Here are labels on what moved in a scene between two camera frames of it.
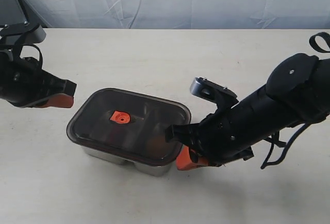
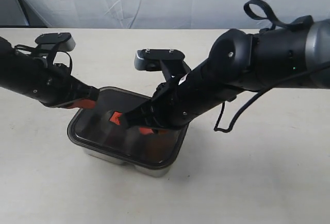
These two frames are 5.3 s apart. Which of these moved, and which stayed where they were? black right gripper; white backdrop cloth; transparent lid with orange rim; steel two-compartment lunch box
Moved: transparent lid with orange rim; black right gripper
Stayed: steel two-compartment lunch box; white backdrop cloth
